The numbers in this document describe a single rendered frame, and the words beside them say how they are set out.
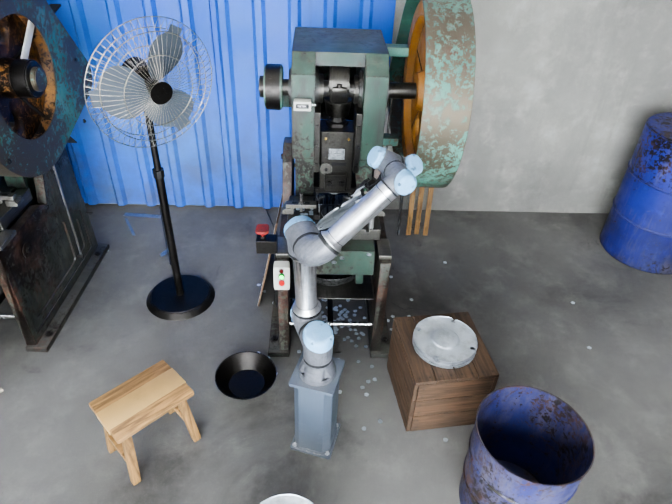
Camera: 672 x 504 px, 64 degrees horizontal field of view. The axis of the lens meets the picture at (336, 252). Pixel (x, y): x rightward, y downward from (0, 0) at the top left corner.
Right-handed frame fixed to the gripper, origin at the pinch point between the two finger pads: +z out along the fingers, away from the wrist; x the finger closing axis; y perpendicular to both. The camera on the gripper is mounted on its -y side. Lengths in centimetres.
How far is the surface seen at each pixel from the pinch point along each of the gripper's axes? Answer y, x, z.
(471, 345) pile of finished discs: -20, 84, 8
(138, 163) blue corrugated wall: -35, -96, 191
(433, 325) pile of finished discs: -20, 70, 22
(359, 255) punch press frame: -16.5, 24.6, 34.7
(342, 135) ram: -22.6, -25.5, 9.0
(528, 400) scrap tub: -4, 105, -16
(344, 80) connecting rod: -23.0, -42.8, -7.5
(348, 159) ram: -24.6, -15.6, 15.4
